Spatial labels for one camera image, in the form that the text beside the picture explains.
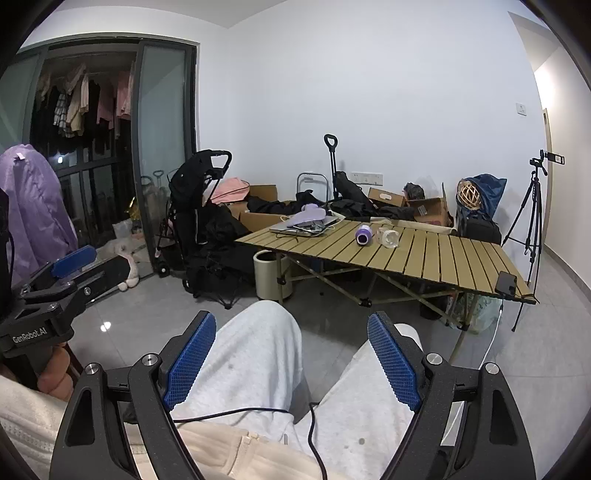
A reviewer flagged white trash bin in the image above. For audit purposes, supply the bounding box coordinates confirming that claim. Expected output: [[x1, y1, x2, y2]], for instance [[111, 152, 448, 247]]
[[252, 250, 294, 301]]

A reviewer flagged pile of black clothes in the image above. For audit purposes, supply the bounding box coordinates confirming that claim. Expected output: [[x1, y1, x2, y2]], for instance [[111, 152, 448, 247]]
[[247, 171, 419, 221]]

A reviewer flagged grey laptop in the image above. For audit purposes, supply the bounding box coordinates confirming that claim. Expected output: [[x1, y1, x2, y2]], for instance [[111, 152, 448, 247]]
[[269, 216, 339, 237]]

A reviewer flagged person's left forearm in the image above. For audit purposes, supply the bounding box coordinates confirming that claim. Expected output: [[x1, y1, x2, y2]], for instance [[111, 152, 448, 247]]
[[0, 374, 77, 480]]

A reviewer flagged blue jacket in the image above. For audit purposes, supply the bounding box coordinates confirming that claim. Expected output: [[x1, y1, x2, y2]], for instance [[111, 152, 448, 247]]
[[456, 174, 508, 220]]

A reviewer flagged black trolley handle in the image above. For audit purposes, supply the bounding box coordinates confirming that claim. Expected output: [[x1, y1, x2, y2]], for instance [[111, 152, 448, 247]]
[[323, 133, 341, 202]]

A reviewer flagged purple jacket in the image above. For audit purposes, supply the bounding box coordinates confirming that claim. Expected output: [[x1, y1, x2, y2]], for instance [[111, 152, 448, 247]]
[[0, 143, 79, 290]]

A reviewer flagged sliding glass door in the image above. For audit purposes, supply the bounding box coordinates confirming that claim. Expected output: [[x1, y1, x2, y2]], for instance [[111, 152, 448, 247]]
[[130, 39, 200, 279]]

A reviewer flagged plastic bag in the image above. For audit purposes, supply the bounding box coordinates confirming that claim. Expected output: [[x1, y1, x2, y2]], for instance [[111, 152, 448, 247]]
[[454, 290, 502, 334]]

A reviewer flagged white paper roll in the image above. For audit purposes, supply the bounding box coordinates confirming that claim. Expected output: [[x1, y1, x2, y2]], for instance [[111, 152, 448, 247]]
[[392, 219, 456, 234]]

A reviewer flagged row of hanging clothes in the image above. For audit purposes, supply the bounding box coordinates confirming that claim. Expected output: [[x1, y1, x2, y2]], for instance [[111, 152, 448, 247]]
[[31, 62, 138, 155]]

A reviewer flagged large cardboard box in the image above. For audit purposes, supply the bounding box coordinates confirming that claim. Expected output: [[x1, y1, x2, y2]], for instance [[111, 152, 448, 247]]
[[228, 198, 298, 235]]

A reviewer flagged cardboard box with label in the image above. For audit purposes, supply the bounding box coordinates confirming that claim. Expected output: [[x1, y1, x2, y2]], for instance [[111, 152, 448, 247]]
[[406, 182, 454, 228]]

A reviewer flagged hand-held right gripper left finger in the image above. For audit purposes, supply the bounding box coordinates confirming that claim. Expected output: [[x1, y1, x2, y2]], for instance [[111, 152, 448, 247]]
[[48, 310, 218, 480]]

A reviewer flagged black baby stroller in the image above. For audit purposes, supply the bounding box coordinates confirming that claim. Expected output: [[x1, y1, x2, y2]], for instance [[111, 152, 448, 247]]
[[154, 150, 242, 310]]

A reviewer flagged white plush toy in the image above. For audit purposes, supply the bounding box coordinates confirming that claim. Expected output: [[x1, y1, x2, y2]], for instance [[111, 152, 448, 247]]
[[95, 240, 142, 293]]

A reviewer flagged slatted folding table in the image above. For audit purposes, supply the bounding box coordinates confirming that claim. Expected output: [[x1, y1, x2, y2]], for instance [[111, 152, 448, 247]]
[[234, 219, 539, 331]]

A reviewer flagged cardboard box with slot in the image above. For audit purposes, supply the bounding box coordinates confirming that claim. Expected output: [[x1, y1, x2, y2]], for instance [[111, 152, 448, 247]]
[[368, 186, 408, 209]]

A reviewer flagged white charging cable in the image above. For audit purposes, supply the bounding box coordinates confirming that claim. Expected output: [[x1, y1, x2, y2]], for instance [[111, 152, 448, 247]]
[[479, 294, 505, 372]]

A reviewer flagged person's right leg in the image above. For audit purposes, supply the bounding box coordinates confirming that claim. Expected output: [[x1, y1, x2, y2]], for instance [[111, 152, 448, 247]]
[[284, 323, 426, 480]]

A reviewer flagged black tripod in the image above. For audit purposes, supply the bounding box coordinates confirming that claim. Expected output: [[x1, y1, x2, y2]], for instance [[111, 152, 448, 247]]
[[502, 159, 550, 333]]

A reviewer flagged person's leg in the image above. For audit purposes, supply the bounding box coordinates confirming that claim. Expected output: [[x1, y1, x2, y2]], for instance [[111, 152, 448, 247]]
[[168, 300, 306, 446], [284, 323, 426, 480]]

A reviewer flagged black smartphone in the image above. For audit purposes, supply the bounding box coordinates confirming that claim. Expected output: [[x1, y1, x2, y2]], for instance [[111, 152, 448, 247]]
[[494, 271, 518, 296]]

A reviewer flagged woven rattan ball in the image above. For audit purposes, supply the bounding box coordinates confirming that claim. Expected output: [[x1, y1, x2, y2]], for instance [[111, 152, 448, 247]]
[[457, 179, 482, 212]]

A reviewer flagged pink bag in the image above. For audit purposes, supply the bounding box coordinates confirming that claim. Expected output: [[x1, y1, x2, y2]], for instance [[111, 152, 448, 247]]
[[209, 177, 251, 205]]

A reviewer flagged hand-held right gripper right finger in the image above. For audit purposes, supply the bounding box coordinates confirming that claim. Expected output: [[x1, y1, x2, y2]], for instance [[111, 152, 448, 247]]
[[367, 310, 539, 480]]

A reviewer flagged person's left hand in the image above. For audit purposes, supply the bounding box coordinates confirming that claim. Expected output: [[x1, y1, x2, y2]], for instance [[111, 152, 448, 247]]
[[37, 344, 75, 401]]

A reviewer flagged purple plastic item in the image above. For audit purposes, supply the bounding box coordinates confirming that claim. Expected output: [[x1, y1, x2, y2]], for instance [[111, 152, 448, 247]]
[[285, 204, 327, 228]]

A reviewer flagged wooden door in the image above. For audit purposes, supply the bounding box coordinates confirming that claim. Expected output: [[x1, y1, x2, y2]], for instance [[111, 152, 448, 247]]
[[537, 107, 553, 223]]

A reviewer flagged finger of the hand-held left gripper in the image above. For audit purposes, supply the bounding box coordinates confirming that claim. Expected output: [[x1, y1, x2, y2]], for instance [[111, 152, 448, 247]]
[[20, 246, 98, 296], [28, 255, 136, 311]]

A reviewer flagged black cable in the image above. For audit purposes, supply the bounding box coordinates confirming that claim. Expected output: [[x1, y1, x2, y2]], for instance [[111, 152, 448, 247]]
[[172, 401, 334, 480]]

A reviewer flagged cream jacket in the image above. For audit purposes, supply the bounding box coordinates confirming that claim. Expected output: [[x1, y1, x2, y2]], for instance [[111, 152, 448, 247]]
[[122, 421, 354, 480]]

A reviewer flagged person's left leg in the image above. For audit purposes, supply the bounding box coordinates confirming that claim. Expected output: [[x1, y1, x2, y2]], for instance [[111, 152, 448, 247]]
[[168, 300, 306, 446]]

